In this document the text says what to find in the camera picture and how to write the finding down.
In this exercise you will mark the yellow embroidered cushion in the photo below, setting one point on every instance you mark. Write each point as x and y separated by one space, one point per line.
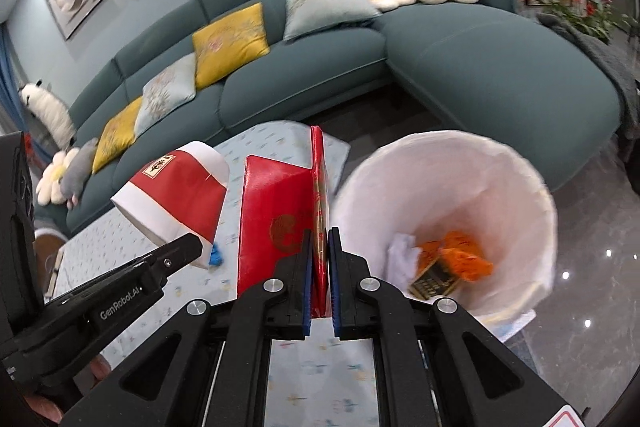
117 137
230 44

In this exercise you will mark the red paper bag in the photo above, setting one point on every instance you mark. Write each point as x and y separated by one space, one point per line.
270 207

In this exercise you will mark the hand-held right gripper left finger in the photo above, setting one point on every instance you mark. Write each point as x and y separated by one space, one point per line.
306 272

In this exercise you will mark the person's left hand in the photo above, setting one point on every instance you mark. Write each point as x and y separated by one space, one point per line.
98 364

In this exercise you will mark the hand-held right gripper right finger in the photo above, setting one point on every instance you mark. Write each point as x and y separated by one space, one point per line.
336 272

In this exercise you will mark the black and gold packet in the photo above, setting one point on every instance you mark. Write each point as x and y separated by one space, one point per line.
430 282

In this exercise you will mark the white trash bin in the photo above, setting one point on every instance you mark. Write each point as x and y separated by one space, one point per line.
450 177

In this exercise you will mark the blue curtain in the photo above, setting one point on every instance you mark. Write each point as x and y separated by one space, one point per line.
9 82

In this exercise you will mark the grey throw blanket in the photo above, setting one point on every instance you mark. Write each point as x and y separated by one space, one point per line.
605 62

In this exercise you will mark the pale grey-blue embroidered cushion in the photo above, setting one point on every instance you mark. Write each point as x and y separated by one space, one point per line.
325 9
165 94

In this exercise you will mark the white tissue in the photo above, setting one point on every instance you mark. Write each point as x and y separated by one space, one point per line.
402 257

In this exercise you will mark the dark teal sectional sofa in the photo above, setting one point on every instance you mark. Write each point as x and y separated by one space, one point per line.
450 72

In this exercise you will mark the grey plush toy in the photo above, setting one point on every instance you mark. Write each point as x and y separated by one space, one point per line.
80 172

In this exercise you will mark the red and white paper box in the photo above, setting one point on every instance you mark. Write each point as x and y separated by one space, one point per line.
175 197

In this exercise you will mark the potted flower plants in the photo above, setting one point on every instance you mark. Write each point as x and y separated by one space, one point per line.
575 2

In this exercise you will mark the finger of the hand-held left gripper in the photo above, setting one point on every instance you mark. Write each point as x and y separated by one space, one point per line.
170 258
216 255

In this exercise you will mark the white plush toy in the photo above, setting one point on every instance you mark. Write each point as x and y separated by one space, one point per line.
50 112

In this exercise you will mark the brown round stool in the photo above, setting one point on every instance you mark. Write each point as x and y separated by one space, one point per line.
47 257

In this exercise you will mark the orange crinkled wrapper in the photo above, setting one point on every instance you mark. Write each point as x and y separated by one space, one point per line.
465 257

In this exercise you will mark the floral print tablecloth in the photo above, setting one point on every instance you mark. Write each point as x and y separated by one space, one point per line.
280 142

